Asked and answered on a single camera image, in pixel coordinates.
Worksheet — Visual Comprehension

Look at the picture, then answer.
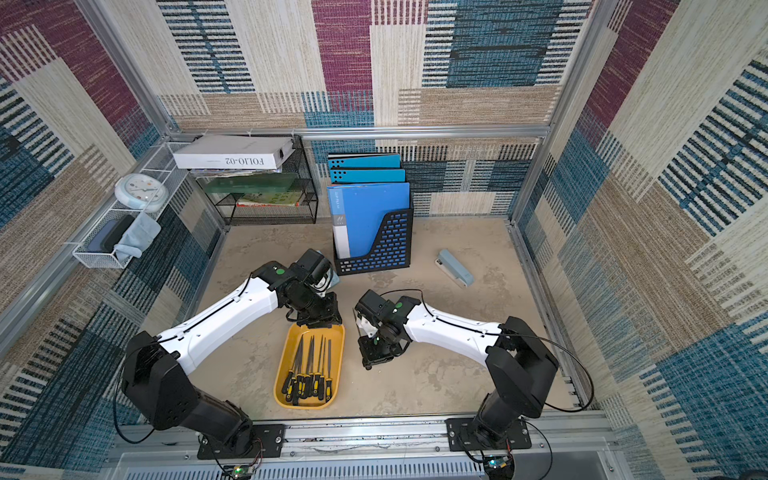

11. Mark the teal folder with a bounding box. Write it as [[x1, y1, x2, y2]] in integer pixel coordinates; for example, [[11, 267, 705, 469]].
[[327, 154, 401, 169], [329, 168, 406, 184]]

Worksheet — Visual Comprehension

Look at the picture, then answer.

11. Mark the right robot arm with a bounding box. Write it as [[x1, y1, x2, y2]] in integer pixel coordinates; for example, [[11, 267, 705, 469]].
[[354, 290, 559, 451]]

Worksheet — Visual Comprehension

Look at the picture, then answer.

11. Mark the blue grey stapler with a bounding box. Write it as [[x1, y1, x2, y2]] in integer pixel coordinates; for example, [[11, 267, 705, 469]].
[[435, 249, 474, 288]]

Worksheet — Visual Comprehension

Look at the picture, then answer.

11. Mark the file tool diagonal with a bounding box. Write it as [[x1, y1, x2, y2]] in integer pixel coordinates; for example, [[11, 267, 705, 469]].
[[306, 337, 320, 397]]

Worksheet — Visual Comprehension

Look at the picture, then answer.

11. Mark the front blue folder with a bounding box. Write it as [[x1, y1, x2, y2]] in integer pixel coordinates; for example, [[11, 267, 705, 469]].
[[327, 182, 410, 259]]

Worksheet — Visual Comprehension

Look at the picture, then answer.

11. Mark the white round clock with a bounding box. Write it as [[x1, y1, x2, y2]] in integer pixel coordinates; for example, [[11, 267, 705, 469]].
[[114, 173, 169, 213]]

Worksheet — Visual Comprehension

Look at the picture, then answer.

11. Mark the dark blue pouch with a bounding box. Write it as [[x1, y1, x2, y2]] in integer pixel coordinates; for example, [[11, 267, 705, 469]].
[[83, 215, 135, 253]]

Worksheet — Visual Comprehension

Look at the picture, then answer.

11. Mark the white wire wall basket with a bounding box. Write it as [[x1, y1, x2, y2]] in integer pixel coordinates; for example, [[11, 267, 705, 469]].
[[72, 141, 187, 269]]

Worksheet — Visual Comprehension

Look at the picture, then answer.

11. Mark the red book on shelf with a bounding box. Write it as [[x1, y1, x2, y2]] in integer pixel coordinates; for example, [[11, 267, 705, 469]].
[[236, 190, 304, 207]]

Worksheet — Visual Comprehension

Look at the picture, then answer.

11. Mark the light blue cloth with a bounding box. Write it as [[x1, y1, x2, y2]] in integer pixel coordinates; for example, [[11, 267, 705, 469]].
[[114, 212, 161, 263]]

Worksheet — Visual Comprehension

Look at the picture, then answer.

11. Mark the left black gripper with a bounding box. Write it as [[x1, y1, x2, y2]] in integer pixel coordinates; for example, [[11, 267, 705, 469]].
[[289, 286, 347, 329]]

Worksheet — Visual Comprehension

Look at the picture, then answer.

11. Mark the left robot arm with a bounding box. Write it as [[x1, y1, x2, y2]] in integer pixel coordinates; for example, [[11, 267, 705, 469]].
[[120, 249, 341, 458]]

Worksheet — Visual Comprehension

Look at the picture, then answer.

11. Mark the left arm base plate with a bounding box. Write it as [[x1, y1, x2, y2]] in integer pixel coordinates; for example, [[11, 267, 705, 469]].
[[197, 423, 286, 461]]

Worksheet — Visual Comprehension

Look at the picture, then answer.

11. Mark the middle teal folder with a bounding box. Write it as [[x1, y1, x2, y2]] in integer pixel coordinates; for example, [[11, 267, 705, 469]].
[[329, 168, 406, 184]]

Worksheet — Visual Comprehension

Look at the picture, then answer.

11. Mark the white folio box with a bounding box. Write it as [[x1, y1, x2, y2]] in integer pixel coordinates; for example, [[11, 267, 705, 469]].
[[173, 135, 295, 170]]

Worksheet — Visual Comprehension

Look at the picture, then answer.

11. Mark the yellow plastic storage tray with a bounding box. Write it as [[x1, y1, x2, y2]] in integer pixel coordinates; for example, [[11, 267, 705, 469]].
[[274, 325, 345, 410]]

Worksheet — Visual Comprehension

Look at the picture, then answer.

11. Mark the black wire shelf rack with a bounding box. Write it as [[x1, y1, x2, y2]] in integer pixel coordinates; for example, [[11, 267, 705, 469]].
[[189, 135, 319, 226]]

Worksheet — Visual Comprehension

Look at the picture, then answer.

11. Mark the file tool horizontal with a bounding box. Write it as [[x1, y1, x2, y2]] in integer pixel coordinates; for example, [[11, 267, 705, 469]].
[[284, 339, 304, 405]]

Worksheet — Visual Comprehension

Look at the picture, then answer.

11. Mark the green book on shelf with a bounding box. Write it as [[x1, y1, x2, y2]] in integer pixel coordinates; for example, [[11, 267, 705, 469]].
[[203, 173, 299, 194]]

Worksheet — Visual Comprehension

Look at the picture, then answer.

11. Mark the back teal folder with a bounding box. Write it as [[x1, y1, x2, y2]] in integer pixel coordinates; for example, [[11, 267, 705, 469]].
[[327, 154, 401, 169]]

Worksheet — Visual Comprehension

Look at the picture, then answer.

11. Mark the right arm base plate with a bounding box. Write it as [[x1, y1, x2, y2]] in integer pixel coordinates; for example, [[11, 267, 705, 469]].
[[444, 417, 532, 452]]

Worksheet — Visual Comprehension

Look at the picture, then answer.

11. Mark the black mesh file holder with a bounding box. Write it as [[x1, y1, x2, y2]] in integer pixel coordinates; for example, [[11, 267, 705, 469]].
[[334, 208, 414, 276]]

